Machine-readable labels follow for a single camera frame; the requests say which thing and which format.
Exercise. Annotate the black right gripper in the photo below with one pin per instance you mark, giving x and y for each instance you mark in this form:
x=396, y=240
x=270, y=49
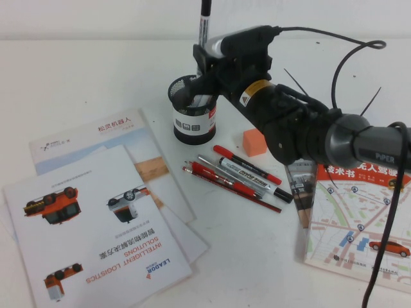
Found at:
x=244, y=80

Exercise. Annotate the white marker with red label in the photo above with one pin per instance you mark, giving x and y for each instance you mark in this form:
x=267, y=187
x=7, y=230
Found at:
x=205, y=29

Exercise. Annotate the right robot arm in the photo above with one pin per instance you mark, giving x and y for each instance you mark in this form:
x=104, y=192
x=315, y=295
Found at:
x=369, y=141

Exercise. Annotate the black mesh pen holder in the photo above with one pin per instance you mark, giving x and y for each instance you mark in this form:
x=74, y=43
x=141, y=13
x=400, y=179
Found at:
x=192, y=128

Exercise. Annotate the black pen with red cap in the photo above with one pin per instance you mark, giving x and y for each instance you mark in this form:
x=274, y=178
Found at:
x=221, y=149

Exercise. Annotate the grey pen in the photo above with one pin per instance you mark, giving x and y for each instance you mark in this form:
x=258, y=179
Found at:
x=208, y=163

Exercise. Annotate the white marker with black cap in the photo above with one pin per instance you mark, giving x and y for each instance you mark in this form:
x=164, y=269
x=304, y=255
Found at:
x=202, y=100

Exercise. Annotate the orange foam cube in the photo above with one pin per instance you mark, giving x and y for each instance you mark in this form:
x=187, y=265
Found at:
x=252, y=144

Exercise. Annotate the black zip tie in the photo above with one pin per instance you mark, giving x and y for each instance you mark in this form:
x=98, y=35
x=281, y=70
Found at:
x=370, y=101
x=297, y=83

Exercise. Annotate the white board marker black cap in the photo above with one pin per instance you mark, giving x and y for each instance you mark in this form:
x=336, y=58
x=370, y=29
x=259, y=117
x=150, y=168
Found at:
x=250, y=178

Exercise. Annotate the AgileX brochure with blue sky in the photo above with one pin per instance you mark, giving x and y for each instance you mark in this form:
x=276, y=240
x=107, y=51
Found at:
x=96, y=134

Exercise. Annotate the AgileX brochure with grey interior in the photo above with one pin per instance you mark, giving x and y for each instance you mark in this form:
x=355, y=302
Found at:
x=300, y=192

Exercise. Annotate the white Leador logistics brochure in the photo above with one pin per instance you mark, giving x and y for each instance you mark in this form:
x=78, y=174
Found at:
x=96, y=224

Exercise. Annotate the red book with map cover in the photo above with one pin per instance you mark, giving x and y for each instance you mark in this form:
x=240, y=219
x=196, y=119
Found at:
x=346, y=218

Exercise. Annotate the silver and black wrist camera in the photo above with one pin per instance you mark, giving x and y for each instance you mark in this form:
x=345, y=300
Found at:
x=244, y=38

